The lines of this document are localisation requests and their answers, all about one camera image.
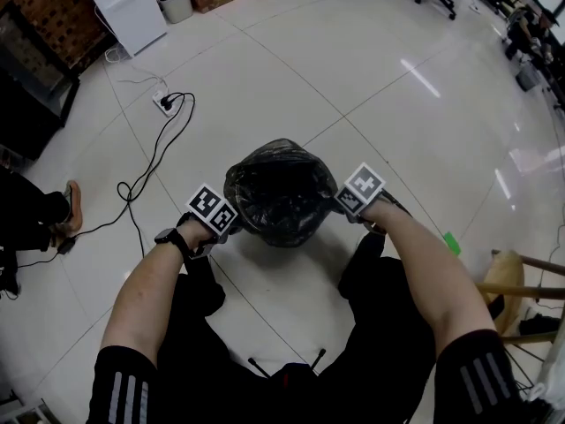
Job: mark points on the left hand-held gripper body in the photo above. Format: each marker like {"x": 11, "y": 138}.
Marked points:
{"x": 211, "y": 212}

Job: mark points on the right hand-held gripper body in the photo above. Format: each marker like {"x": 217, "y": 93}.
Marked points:
{"x": 359, "y": 192}

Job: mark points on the black trash bag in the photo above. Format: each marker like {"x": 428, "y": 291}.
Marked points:
{"x": 279, "y": 192}

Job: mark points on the person's left forearm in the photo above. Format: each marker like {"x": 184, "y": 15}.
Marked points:
{"x": 152, "y": 281}

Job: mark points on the person's right forearm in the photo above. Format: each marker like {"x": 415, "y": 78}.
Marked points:
{"x": 424, "y": 272}

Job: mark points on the black wrist watch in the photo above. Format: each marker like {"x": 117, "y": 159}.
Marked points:
{"x": 174, "y": 239}

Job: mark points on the green tape piece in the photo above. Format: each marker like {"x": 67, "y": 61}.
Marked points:
{"x": 452, "y": 242}

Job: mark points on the white power strip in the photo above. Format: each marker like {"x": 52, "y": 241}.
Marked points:
{"x": 161, "y": 100}

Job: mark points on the black power adapter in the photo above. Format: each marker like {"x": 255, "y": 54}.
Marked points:
{"x": 66, "y": 244}

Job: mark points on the person's black clothing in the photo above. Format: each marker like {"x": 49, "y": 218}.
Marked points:
{"x": 304, "y": 351}

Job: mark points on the wooden stool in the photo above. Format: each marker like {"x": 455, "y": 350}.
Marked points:
{"x": 525, "y": 298}

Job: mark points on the grey waste bin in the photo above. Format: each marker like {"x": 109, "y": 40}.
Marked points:
{"x": 175, "y": 2}

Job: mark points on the white cabinet appliance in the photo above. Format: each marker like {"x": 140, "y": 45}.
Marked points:
{"x": 123, "y": 7}

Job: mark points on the black fireplace frame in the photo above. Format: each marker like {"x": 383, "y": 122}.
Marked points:
{"x": 35, "y": 82}

